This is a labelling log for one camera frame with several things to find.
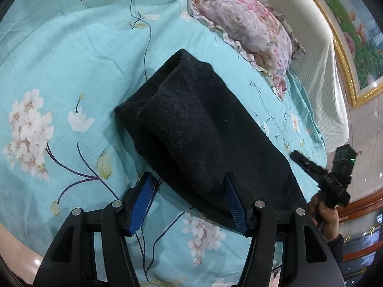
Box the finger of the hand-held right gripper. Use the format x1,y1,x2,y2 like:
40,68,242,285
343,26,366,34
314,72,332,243
290,151,333,185

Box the brown wooden furniture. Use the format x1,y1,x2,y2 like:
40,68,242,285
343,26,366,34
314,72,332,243
339,185,383,262

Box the black pants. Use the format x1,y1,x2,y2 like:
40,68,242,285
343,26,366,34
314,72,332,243
114,49,308,229

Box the turquoise floral bed sheet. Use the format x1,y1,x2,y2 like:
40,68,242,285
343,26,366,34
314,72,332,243
0,0,327,287

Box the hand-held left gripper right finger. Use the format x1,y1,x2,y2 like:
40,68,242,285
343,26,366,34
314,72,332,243
223,173,347,287

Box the white striped headboard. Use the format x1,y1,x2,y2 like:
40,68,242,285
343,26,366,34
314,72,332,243
232,0,350,155

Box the gold framed floral picture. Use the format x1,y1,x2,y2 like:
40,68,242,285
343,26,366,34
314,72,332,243
292,0,383,108

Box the person's right forearm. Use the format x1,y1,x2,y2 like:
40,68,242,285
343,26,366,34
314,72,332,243
326,234,345,271

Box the pink floral pillow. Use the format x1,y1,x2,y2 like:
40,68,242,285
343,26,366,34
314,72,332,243
186,0,306,100

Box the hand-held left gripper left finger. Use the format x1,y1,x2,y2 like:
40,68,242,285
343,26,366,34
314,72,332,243
32,172,158,287

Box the person's right hand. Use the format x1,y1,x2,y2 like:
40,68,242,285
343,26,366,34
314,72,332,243
308,194,340,240

